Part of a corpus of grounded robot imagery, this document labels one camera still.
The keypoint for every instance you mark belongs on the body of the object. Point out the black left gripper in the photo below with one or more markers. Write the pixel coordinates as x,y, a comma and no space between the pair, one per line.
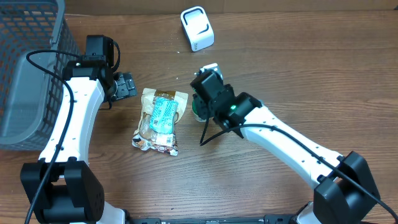
127,85

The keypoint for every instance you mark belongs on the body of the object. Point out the teal wet wipes pack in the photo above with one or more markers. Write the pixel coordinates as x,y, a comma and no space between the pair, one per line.
162,119

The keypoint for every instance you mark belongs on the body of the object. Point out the brown snack bag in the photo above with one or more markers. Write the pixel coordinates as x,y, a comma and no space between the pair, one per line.
146,138

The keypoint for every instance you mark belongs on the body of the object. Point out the teal tissue pack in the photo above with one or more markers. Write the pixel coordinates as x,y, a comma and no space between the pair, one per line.
196,115

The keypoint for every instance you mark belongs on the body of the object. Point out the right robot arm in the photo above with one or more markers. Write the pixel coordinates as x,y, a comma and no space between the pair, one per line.
344,190

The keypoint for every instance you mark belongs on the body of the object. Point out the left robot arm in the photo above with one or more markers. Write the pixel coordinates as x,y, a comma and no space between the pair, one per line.
60,186

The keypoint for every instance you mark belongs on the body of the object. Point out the white barcode scanner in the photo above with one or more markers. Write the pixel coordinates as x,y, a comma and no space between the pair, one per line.
197,28

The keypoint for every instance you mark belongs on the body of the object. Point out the dark grey plastic basket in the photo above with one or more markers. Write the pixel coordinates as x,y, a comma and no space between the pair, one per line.
34,36

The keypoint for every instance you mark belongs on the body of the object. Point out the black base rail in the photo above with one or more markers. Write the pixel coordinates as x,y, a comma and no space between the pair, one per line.
266,219

